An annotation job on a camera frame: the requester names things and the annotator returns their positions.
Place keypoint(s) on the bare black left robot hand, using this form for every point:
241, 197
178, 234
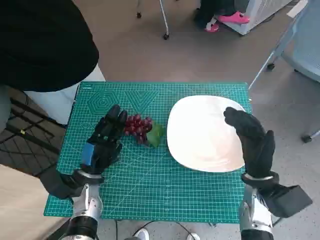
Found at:
105, 140

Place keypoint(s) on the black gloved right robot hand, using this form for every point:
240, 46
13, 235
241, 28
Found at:
255, 145

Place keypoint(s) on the red toy grapes with leaf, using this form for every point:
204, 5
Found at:
136, 125

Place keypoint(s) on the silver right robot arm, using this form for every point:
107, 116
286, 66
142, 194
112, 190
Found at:
252, 217

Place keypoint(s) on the white plate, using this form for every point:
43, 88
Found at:
200, 130

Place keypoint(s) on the green cutting mat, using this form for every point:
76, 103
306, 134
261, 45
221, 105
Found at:
150, 180

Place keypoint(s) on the black metal rack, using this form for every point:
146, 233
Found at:
32, 122

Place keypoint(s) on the white rounded foot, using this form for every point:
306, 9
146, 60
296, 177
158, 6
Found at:
142, 235
193, 236

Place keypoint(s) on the grey rounded object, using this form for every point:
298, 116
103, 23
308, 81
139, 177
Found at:
3, 110

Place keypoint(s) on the beige wooden table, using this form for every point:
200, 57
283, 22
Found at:
20, 205

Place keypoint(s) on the light blue chair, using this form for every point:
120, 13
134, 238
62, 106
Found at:
307, 50

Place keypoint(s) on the grey wheeled chair base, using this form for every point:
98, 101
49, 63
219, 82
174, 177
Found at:
165, 35

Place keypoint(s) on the person in black top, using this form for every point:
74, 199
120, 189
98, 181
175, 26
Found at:
37, 37

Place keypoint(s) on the person with pink shoes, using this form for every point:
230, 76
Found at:
232, 17

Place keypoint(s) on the white appliance cabinet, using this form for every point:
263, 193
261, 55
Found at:
260, 12

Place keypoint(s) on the white flat panel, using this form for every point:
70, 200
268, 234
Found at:
297, 8

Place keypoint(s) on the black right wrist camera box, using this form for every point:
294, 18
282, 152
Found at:
290, 200

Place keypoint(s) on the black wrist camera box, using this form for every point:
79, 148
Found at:
57, 186
290, 200

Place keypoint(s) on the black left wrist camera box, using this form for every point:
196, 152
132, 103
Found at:
57, 186

